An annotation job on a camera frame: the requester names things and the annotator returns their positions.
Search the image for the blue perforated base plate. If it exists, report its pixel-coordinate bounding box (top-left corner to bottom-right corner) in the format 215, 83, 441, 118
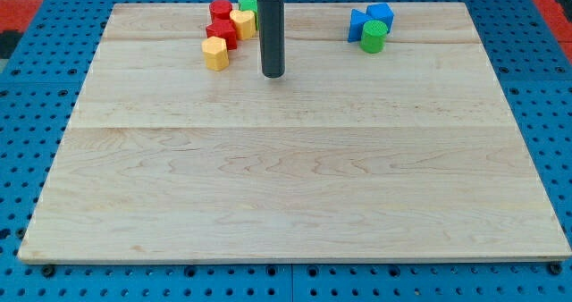
1, 0, 571, 301

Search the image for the green block behind rod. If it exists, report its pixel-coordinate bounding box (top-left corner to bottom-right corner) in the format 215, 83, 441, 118
238, 0, 258, 29

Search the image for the blue triangle block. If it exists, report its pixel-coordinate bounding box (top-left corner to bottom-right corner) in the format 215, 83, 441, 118
348, 9, 372, 43

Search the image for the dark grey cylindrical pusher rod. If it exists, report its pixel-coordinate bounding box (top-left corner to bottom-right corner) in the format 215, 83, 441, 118
257, 0, 285, 79

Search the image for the red star block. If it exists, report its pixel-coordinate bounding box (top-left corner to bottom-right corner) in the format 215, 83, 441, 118
206, 19, 238, 50

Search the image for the yellow heart block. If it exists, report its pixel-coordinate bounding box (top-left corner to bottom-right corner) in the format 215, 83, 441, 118
230, 10, 257, 40

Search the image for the red cylinder block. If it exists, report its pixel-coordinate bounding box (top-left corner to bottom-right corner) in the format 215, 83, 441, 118
209, 0, 233, 22

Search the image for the light wooden board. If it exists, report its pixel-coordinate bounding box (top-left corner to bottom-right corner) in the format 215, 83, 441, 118
18, 3, 571, 264

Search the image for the green cylinder block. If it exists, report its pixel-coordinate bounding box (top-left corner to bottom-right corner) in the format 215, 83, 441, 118
360, 20, 388, 54

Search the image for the blue cube block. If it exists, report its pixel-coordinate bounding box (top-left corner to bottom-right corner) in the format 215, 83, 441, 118
366, 3, 394, 32

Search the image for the yellow hexagon block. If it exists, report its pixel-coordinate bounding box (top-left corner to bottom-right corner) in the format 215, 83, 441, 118
201, 36, 230, 71

